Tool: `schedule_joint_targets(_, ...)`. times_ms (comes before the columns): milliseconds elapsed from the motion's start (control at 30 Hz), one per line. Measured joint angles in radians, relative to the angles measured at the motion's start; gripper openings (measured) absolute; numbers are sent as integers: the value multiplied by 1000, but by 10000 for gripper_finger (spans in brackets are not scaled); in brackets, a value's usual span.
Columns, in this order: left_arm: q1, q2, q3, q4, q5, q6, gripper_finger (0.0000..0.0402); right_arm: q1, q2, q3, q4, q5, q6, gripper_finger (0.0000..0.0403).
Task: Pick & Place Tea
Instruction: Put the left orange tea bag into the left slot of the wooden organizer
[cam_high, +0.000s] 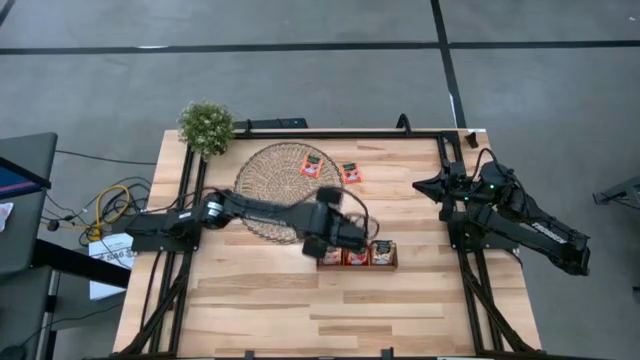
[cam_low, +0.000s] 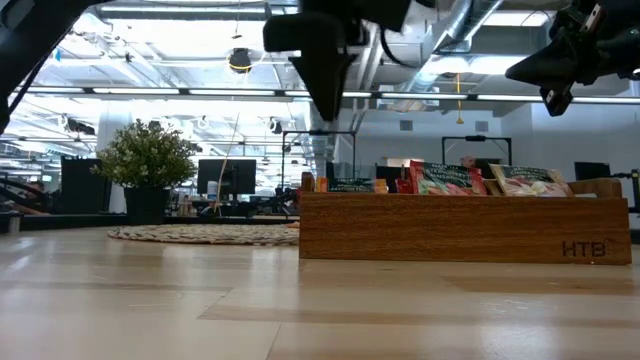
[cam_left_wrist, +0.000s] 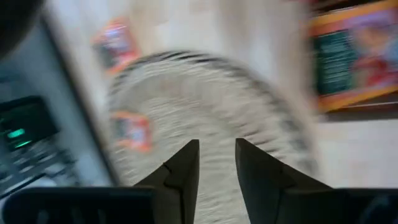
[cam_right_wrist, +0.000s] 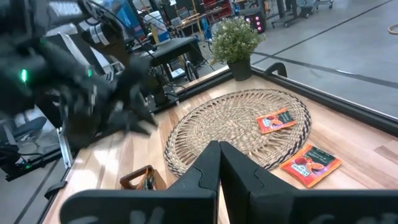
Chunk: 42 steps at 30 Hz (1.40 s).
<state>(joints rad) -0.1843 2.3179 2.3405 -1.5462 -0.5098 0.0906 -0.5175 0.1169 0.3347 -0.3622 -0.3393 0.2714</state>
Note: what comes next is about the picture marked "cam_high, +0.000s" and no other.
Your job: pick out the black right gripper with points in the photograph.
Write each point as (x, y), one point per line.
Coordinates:
(460, 187)

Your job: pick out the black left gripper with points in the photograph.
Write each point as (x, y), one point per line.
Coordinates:
(345, 232)

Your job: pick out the orange tea bag packet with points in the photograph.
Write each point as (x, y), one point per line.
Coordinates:
(351, 172)
(311, 165)
(331, 257)

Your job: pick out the red tea bag packet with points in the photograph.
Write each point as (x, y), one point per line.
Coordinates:
(357, 257)

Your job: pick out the beige tea bag packet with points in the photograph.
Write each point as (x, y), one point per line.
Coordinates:
(383, 252)

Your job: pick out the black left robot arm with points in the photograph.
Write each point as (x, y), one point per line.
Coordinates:
(270, 212)

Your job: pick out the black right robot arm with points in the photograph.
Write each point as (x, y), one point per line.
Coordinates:
(530, 225)

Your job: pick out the wooden three-compartment box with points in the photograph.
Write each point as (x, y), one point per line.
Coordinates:
(385, 267)

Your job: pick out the round woven placemat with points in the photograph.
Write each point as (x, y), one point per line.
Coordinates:
(275, 175)

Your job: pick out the black clamp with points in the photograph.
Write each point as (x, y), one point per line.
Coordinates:
(248, 126)
(403, 122)

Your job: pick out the long black electronics box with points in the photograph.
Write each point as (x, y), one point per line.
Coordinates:
(280, 123)

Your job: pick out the green potted plant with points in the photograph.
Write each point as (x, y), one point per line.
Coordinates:
(206, 127)

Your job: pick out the grey chair base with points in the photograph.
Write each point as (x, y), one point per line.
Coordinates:
(622, 192)

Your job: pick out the white paper sheet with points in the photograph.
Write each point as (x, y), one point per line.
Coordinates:
(112, 250)

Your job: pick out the black desk beam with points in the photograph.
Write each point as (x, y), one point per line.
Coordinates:
(75, 262)

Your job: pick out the grey desk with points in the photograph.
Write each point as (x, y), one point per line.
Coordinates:
(30, 150)

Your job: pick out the blue screen panel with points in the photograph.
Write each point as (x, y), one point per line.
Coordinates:
(15, 182)

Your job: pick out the small white cloth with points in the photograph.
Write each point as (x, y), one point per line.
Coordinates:
(5, 215)

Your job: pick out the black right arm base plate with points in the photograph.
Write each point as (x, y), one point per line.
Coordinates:
(460, 240)

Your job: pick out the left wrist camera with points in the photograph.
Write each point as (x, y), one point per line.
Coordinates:
(330, 195)

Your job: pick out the small black corner bracket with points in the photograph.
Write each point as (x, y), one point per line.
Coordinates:
(471, 140)

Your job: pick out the black aluminium table frame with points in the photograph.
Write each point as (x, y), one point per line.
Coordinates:
(350, 135)

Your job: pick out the black mount block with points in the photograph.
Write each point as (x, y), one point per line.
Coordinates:
(248, 354)
(387, 353)

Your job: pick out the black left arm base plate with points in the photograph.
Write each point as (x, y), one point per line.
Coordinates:
(150, 242)

